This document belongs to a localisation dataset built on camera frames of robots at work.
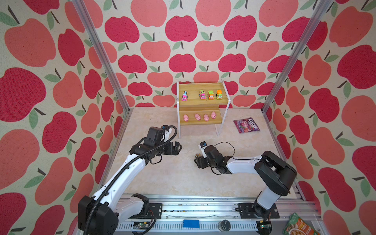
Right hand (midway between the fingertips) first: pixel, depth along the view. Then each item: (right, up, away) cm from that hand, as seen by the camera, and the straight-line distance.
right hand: (200, 158), depth 92 cm
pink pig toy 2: (+4, +26, 0) cm, 26 cm away
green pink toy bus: (-2, +2, +1) cm, 3 cm away
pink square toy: (-2, +26, +1) cm, 26 cm away
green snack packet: (+45, -27, -23) cm, 57 cm away
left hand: (-14, +9, -13) cm, 22 cm away
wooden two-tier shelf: (-1, +33, -14) cm, 36 cm away
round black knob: (+8, -22, -30) cm, 38 cm away
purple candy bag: (+36, +21, +16) cm, 44 cm away
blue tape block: (-7, -26, -23) cm, 35 cm away
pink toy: (-10, +26, +1) cm, 27 cm away
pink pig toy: (+8, +27, +2) cm, 29 cm away
